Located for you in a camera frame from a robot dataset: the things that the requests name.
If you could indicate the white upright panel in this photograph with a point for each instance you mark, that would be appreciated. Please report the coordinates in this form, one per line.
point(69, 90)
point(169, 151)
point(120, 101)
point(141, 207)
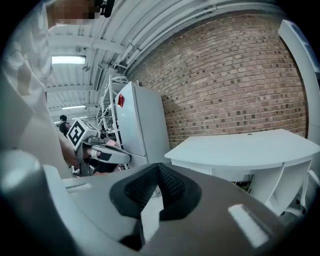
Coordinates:
point(302, 75)

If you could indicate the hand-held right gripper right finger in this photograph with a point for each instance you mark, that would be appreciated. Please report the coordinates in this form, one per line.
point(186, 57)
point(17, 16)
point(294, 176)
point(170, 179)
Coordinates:
point(200, 230)

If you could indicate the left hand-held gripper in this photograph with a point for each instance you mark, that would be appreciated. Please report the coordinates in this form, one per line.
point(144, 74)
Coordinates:
point(83, 140)

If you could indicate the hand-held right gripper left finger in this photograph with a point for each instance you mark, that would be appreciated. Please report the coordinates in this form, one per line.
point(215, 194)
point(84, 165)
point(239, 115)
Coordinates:
point(100, 205)

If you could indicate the large ceiling light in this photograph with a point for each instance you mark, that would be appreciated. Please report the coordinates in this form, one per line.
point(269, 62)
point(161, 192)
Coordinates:
point(68, 60)

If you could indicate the person's white shirt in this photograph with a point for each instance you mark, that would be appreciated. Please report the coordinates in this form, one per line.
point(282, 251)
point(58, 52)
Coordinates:
point(27, 100)

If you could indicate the black head-worn camera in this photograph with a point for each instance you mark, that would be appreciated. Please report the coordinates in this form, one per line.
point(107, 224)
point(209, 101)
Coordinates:
point(106, 7)

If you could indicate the white desk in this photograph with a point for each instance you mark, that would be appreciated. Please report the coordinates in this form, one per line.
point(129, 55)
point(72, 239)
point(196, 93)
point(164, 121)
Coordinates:
point(240, 150)

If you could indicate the hanging dark monitor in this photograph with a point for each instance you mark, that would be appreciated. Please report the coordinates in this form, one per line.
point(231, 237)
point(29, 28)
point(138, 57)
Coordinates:
point(98, 78)

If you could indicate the person's left forearm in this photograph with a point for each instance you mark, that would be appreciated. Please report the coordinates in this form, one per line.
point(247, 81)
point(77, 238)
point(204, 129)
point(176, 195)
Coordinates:
point(68, 152)

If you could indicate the small ceiling light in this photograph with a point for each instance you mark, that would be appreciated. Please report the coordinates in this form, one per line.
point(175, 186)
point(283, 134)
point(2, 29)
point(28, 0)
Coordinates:
point(73, 107)

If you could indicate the white refrigerator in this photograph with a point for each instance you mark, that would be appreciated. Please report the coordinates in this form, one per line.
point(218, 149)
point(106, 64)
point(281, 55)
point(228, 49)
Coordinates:
point(140, 120)

